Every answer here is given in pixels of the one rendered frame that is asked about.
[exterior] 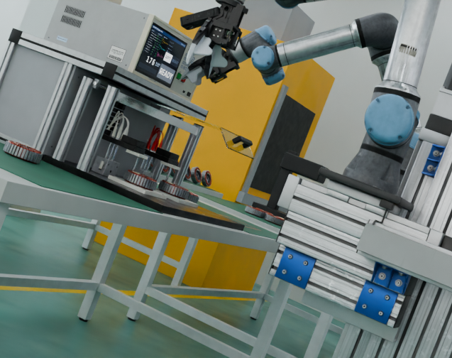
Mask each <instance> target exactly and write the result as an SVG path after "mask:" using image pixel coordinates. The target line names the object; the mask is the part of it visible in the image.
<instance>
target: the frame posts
mask: <svg viewBox="0 0 452 358"><path fill-rule="evenodd" d="M94 80H95V79H94V78H92V77H89V76H86V75H84V77H83V79H82V83H81V85H80V87H79V90H78V92H77V96H76V97H75V100H74V103H73V105H72V108H71V110H70V113H69V116H68V118H67V121H66V123H65V126H64V129H63V131H62V134H61V136H60V139H59V141H58V144H57V147H56V149H55V152H54V154H53V158H54V159H57V160H59V161H62V162H65V159H66V156H67V153H68V151H69V149H70V146H71V143H72V140H73V138H74V136H75V133H76V130H77V127H78V126H79V122H80V120H81V118H82V115H83V113H84V109H85V107H86V105H87V102H88V100H89V96H90V94H91V92H92V89H93V87H92V85H93V83H94ZM120 90H121V89H120V88H118V87H116V86H113V85H110V84H109V86H108V88H107V90H106V93H105V95H104V98H103V101H102V103H101V106H100V108H99V111H98V114H97V117H96V119H95V121H94V124H93V127H92V130H91V131H90V134H89V137H88V139H87V142H86V144H85V147H84V150H83V152H82V155H81V157H80V160H79V163H78V165H77V169H80V170H82V171H84V172H89V169H90V167H91V165H92V162H93V160H94V157H95V154H96V152H97V149H98V147H99V144H100V141H101V138H102V136H103V134H104V131H105V128H106V125H107V124H108V121H109V118H110V116H111V113H112V111H113V108H114V105H115V103H116V100H117V98H118V95H119V92H120ZM194 126H196V127H198V128H197V131H196V134H195V135H194V134H191V133H190V135H189V138H188V141H187V144H186V146H185V148H184V151H183V154H182V157H181V159H180V161H179V164H178V166H177V167H179V168H180V170H176V171H175V174H174V177H173V179H172V183H174V184H175V185H179V186H181V185H182V182H183V180H184V177H185V175H186V172H187V169H188V167H189V164H190V162H191V159H192V156H193V154H194V151H195V149H196V147H197V144H198V142H199V138H200V136H201V134H202V131H203V129H204V126H201V125H199V124H195V123H194ZM178 129H179V128H177V127H176V126H173V125H171V124H169V126H168V128H167V131H166V133H165V137H164V139H163V141H162V147H161V148H163V149H165V150H167V151H170V149H171V147H172V144H173V141H174V140H175V137H176V134H177V131H178ZM160 162H161V160H158V159H155V162H154V164H153V167H152V170H151V173H153V179H155V180H157V182H158V180H159V178H160V174H161V173H162V170H163V167H164V165H163V164H161V163H160Z"/></svg>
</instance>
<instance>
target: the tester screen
mask: <svg viewBox="0 0 452 358"><path fill-rule="evenodd" d="M185 46H186V45H185V44H184V43H182V42H180V41H178V40H177V39H176V38H173V37H172V36H171V35H169V34H167V33H166V32H164V31H162V30H161V29H159V28H158V27H156V26H154V25H153V27H152V29H151V31H150V34H149V36H148V39H147V42H146V44H145V47H144V49H143V52H142V55H141V57H140V60H139V62H142V63H144V64H146V65H147V66H149V67H151V68H153V69H155V70H157V72H156V74H155V75H154V74H153V73H151V72H148V71H147V70H144V69H143V68H141V67H139V66H138V65H139V62H138V65H137V69H139V70H141V71H142V72H144V73H146V74H148V75H150V76H152V77H154V78H156V79H158V80H160V81H162V82H164V83H166V84H168V85H169V86H170V85H171V84H169V83H167V82H166V81H164V80H161V79H160V78H158V77H157V74H158V71H159V69H160V66H161V64H164V65H166V66H168V67H170V68H172V69H173V70H175V72H176V69H177V67H175V66H173V65H171V64H169V63H167V62H166V61H164V60H163V59H164V57H165V54H166V52H168V53H169V54H171V55H173V56H175V57H176V58H178V59H181V57H182V54H183V51H184V48H185ZM148 55H149V56H150V57H152V58H154V59H156V61H155V64H154V66H152V65H150V64H148V63H146V62H145V60H146V58H147V56H148Z"/></svg>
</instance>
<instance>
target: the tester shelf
mask: <svg viewBox="0 0 452 358"><path fill-rule="evenodd" d="M8 41H11V42H13V43H15V44H18V45H21V46H23V47H26V48H29V49H31V50H34V51H37V52H39V53H42V54H45V55H48V56H50V57H53V58H56V59H58V60H61V61H64V62H67V63H70V64H73V65H75V66H77V67H80V68H82V69H83V70H86V71H88V72H90V73H92V74H94V75H97V76H99V77H101V78H103V79H105V80H108V81H110V82H112V83H114V84H116V85H118V86H120V87H122V88H125V89H127V90H129V91H131V92H134V93H136V94H138V95H140V96H142V97H145V98H146V99H149V100H151V101H153V102H155V103H157V104H162V105H163V106H166V107H169V108H171V109H174V110H177V111H179V112H182V113H184V114H188V115H190V116H193V117H196V118H198V119H201V120H203V121H205V119H206V116H207V114H208V112H209V111H207V110H205V109H203V108H201V107H199V106H197V105H195V104H193V103H191V102H189V101H187V100H186V99H183V98H181V97H179V96H177V95H176V94H173V93H171V92H169V91H167V90H166V89H163V88H161V87H159V86H157V85H155V84H153V83H152V82H149V81H147V80H145V79H143V78H142V77H139V76H137V75H135V74H133V73H132V72H129V71H127V70H125V69H123V68H122V67H119V66H118V65H115V64H112V63H108V62H106V61H104V60H100V59H98V58H95V57H92V56H90V55H86V54H84V53H81V52H78V51H76V50H73V49H70V48H67V47H65V46H62V45H58V44H57V43H53V42H50V41H48V40H45V39H42V38H39V37H37V36H33V35H31V34H29V33H25V32H23V31H20V30H17V29H15V28H13V29H12V31H11V34H10V36H9V39H8Z"/></svg>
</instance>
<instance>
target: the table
mask: <svg viewBox="0 0 452 358"><path fill-rule="evenodd" d="M154 162H155V158H153V159H152V162H151V164H150V167H149V169H148V172H150V171H151V170H152V167H153V164H154ZM169 169H170V167H169V166H166V165H164V167H163V170H162V173H161V174H160V178H159V180H158V183H160V181H161V180H165V179H166V177H167V174H165V173H166V172H168V171H169ZM175 171H176V170H175V169H174V168H172V170H171V173H170V176H169V178H168V180H167V181H168V182H172V179H173V177H174V174H175ZM190 171H191V172H190ZM190 177H191V178H192V181H193V182H190V181H188V180H189V179H190ZM211 180H212V179H211V173H210V172H209V171H208V170H203V171H202V173H201V171H200V169H199V168H198V167H193V168H192V169H191V170H190V167H188V169H187V172H186V175H185V177H184V180H183V182H182V185H181V186H182V187H184V188H188V189H190V190H195V191H197V192H202V193H204V194H207V195H211V196H214V197H219V198H221V199H222V197H223V195H224V194H222V193H220V192H217V191H215V190H212V189H210V188H208V187H209V186H210V185H211ZM200 182H202V185H200V184H197V183H200ZM6 215H10V216H14V217H22V218H27V219H35V220H40V221H44V222H52V223H57V224H65V225H70V226H74V227H83V228H87V229H88V231H87V234H86V236H85V238H84V241H83V244H82V247H83V249H85V250H87V251H88V250H89V249H91V247H92V244H93V241H94V238H95V236H96V234H97V232H101V233H102V234H105V235H106V236H108V235H109V233H110V230H109V229H107V228H105V227H102V226H100V224H101V221H99V220H95V219H92V221H91V222H85V221H81V220H76V219H69V218H64V217H57V216H53V215H45V214H41V213H37V212H29V211H25V210H17V209H13V208H9V210H8V212H7V214H6ZM198 240H199V239H195V238H191V237H190V238H189V239H188V242H187V245H186V247H185V249H184V252H183V255H182V258H181V259H180V262H178V261H175V260H174V259H171V258H170V257H168V256H165V255H163V257H162V260H161V261H163V262H165V263H166V264H169V265H171V266H174V267H175V268H177V270H176V272H175V275H174V278H173V280H172V283H171V286H181V283H182V280H183V278H184V275H185V273H186V270H187V267H188V266H189V263H190V260H191V258H192V255H193V253H194V250H195V247H196V245H197V242H198ZM121 242H122V243H124V244H126V245H129V246H131V247H133V248H134V249H137V250H139V251H142V252H143V253H145V254H148V255H150V254H151V251H152V249H150V248H148V247H146V246H143V245H142V244H139V243H137V242H135V241H133V240H131V239H128V238H126V237H123V239H122V240H121Z"/></svg>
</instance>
